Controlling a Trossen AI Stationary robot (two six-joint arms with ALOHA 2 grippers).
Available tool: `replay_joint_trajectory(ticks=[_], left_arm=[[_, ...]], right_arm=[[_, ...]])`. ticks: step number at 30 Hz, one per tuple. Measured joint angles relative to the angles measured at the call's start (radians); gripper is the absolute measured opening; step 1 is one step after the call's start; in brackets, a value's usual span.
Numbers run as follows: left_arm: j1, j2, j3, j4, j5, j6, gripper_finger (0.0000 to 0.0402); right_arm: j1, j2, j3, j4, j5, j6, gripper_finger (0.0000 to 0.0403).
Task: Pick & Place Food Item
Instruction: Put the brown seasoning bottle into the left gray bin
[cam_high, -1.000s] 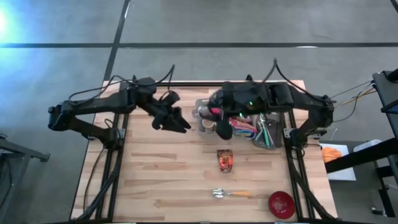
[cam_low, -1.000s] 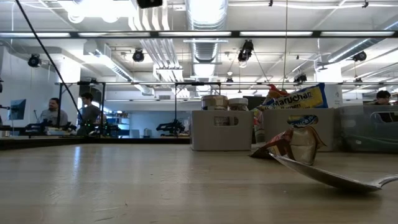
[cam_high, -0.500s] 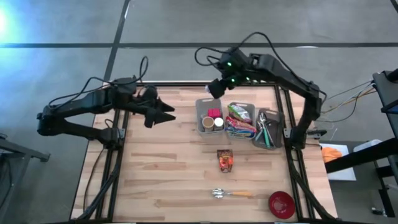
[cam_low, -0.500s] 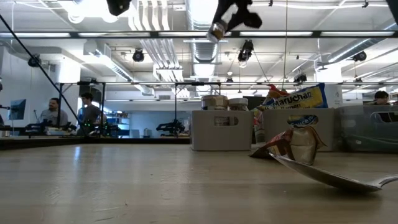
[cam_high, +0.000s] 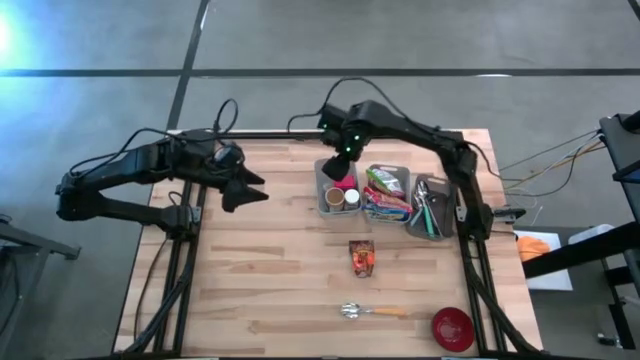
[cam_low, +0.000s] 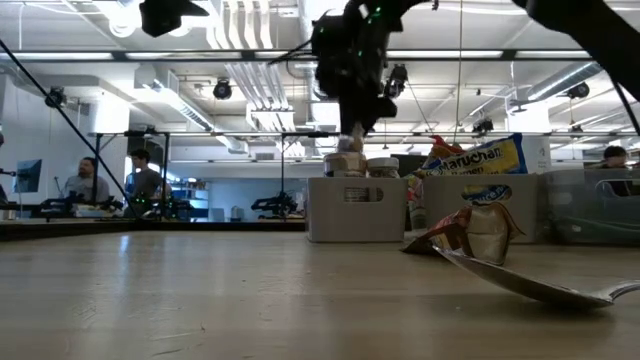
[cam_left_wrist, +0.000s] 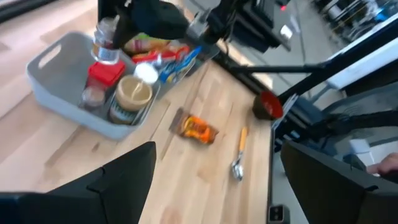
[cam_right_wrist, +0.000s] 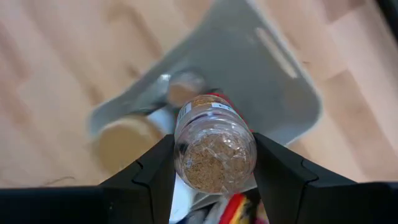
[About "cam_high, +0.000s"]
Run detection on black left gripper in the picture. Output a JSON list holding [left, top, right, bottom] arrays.
[[212, 162, 270, 214]]

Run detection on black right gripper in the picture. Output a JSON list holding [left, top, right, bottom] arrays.
[[321, 117, 374, 182]]

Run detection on brown snack pouch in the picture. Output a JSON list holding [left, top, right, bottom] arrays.
[[348, 239, 377, 279]]

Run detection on dark grey translucent bin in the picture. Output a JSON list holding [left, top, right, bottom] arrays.
[[405, 172, 458, 242]]

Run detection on red bowl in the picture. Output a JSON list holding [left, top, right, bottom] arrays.
[[431, 306, 476, 353]]

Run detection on orange cloth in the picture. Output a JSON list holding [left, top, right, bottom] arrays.
[[516, 235, 552, 263]]

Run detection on black metal stand leg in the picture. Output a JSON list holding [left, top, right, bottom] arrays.
[[0, 214, 82, 351]]

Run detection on white board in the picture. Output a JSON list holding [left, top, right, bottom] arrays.
[[513, 229, 574, 292]]

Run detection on black metal stand bar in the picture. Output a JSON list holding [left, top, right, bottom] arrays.
[[521, 221, 640, 280]]

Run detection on white plastic container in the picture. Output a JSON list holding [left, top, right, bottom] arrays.
[[568, 223, 615, 246]]

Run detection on small black device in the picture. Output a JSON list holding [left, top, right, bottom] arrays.
[[596, 331, 625, 350]]

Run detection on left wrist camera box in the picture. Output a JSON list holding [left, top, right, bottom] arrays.
[[212, 143, 246, 169]]

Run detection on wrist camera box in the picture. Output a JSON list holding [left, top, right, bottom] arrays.
[[318, 103, 348, 147], [212, 143, 246, 169]]

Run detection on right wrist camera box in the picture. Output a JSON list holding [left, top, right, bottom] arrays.
[[318, 103, 348, 147]]

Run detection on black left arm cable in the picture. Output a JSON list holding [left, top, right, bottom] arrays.
[[68, 98, 240, 177]]

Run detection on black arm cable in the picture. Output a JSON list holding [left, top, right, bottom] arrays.
[[286, 76, 576, 199], [68, 98, 240, 177]]

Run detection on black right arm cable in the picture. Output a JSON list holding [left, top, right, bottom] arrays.
[[286, 76, 576, 199]]

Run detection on silver spoon wooden handle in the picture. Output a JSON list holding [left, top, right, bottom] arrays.
[[340, 301, 407, 320]]

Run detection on thin black cable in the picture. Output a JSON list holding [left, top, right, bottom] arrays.
[[132, 234, 172, 342]]

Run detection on yellow and grey cable bundle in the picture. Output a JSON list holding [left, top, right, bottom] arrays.
[[499, 127, 604, 191]]

